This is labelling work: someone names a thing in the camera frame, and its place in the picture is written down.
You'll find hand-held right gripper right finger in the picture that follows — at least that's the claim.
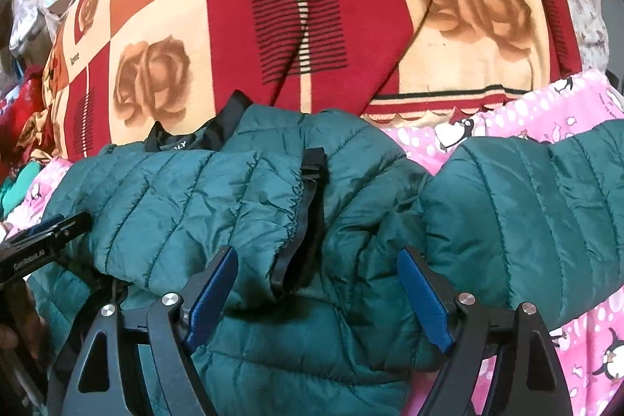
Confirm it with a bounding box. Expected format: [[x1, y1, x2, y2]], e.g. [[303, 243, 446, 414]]
[[397, 246, 573, 416]]

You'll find red rose print blanket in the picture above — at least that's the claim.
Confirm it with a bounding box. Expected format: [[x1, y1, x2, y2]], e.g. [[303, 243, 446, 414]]
[[41, 0, 586, 163]]

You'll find green puffer jacket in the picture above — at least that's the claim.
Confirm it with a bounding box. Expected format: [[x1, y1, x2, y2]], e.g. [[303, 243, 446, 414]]
[[27, 90, 624, 416]]

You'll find green cloth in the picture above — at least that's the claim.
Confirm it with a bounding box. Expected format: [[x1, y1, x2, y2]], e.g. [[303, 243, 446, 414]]
[[0, 159, 41, 214]]

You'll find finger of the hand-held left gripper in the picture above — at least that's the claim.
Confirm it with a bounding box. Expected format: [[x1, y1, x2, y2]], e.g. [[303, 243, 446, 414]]
[[7, 211, 93, 247]]

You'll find red clothes pile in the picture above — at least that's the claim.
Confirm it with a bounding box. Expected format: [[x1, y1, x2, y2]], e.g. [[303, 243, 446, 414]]
[[0, 64, 64, 183]]

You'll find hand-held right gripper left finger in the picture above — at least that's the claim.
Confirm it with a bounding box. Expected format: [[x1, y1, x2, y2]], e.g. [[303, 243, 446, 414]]
[[61, 245, 239, 416]]

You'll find pink penguin print blanket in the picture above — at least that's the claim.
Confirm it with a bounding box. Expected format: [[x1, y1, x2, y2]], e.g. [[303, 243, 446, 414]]
[[5, 70, 624, 416]]

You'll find person's left hand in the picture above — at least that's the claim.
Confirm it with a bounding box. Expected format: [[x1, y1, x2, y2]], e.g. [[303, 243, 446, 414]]
[[0, 282, 44, 365]]

